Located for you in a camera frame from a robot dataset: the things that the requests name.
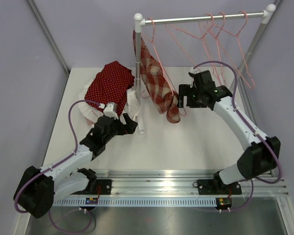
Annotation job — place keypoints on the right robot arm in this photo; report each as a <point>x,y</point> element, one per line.
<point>260,151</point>

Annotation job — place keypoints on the white slotted cable duct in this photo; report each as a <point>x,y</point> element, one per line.
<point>136,202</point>

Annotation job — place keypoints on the red plaid skirt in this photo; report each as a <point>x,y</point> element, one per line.
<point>159,85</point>

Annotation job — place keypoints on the pink hanger of red skirt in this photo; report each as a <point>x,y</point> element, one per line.
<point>185,48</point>

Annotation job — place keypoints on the pink skirt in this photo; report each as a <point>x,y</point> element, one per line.
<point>89,122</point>

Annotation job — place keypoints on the white plastic basket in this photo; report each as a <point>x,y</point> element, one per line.
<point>134,115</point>

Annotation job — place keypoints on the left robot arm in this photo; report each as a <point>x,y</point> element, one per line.
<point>40,187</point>

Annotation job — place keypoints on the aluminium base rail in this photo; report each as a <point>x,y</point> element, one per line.
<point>175,183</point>

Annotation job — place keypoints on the white metal clothes rack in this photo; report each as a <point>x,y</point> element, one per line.
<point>150,71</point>

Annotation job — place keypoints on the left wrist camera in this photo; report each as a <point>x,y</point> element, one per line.
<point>109,110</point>

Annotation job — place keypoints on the pink hanger of white skirt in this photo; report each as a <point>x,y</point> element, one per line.
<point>211,41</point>

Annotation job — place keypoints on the red polka dot skirt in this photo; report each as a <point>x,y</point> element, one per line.
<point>110,85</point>

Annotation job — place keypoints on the white skirt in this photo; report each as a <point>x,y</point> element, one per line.
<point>133,102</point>

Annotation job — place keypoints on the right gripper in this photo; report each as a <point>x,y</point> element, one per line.
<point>186,90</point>

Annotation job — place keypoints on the pink hanger of plaid skirt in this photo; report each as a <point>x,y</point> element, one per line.
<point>159,56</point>

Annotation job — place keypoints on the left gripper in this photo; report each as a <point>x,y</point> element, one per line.
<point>129,128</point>

